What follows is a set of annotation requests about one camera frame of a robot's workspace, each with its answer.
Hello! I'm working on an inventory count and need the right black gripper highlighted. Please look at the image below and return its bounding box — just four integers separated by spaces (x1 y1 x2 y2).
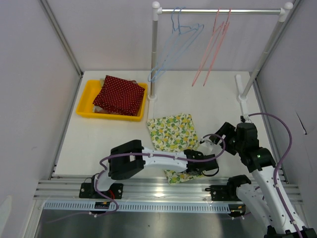
209 121 244 156

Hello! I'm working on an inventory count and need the lemon print skirt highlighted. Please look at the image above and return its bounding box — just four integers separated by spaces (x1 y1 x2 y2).
147 113 205 184

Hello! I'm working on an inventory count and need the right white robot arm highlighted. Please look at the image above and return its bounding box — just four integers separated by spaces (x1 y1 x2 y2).
209 122 317 238

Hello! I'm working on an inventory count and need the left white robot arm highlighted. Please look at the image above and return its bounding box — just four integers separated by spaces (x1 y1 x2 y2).
79 140 219 199

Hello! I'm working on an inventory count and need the red polka dot cloth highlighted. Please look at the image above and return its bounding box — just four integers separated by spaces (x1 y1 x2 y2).
93 75 145 116

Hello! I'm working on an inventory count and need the yellow plastic tray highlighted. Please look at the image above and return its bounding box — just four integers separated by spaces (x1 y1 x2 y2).
76 80 148 122

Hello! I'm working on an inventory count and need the silver clothes rack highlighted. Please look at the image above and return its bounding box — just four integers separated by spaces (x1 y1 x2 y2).
148 1 294 119

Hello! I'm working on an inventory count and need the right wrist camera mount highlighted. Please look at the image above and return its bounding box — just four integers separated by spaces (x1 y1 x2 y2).
240 114 253 123

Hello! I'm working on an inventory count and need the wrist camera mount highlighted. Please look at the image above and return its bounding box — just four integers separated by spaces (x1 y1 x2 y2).
240 114 253 123
198 139 214 155

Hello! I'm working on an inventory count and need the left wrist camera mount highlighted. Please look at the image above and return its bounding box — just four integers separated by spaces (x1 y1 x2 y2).
198 139 214 155

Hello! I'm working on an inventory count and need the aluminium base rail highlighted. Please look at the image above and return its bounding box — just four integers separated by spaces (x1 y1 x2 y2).
34 177 243 213

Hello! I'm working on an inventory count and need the pink wire hanger left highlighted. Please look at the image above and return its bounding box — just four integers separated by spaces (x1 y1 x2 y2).
192 8 223 87

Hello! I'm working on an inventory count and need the pink wire hanger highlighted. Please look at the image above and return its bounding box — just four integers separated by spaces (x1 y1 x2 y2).
203 8 232 86
192 8 223 87

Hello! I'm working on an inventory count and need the blue wire hanger front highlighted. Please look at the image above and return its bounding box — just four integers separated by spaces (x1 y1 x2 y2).
148 6 204 82

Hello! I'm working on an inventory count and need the blue wire hanger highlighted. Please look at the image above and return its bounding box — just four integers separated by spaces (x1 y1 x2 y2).
148 6 203 82
148 6 204 82

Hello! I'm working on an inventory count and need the blue wire hanger back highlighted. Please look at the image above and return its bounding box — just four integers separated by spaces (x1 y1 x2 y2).
148 6 203 82

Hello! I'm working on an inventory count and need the pink wire hanger right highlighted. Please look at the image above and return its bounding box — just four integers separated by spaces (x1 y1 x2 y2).
203 8 232 86

